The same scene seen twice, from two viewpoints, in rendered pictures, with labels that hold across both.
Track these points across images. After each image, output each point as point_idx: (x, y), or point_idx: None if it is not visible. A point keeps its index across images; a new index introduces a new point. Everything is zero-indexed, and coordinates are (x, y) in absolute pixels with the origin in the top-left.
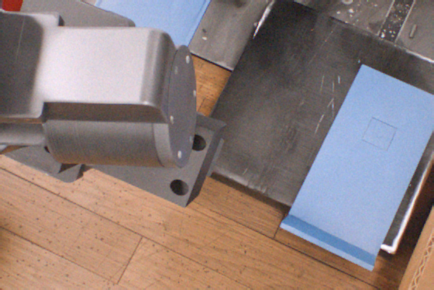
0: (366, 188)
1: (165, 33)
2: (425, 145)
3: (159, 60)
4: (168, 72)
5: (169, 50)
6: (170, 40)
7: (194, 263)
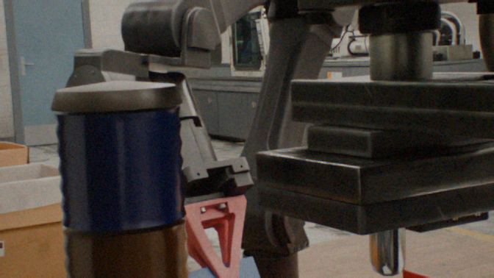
0: None
1: (102, 51)
2: None
3: (92, 51)
4: (88, 60)
5: (96, 56)
6: (99, 56)
7: None
